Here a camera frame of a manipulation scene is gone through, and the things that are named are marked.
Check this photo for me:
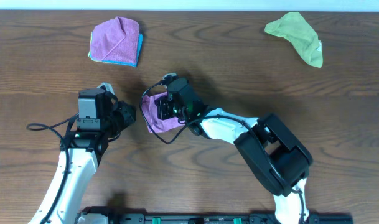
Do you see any purple microfibre cloth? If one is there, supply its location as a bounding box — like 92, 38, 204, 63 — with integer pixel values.
141, 92, 183, 133

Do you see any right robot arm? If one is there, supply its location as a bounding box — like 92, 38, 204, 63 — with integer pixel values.
156, 74, 313, 223

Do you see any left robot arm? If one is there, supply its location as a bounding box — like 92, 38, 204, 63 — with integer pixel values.
27, 83, 136, 223

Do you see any folded purple cloth on stack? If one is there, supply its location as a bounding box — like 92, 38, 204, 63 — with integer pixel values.
89, 17, 140, 63

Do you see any folded blue cloth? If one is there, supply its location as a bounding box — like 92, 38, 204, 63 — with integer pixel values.
88, 34, 144, 68

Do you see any green microfibre cloth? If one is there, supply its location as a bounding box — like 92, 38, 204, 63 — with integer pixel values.
264, 12, 323, 68

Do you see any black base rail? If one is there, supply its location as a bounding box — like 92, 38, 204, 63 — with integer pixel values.
77, 206, 354, 224

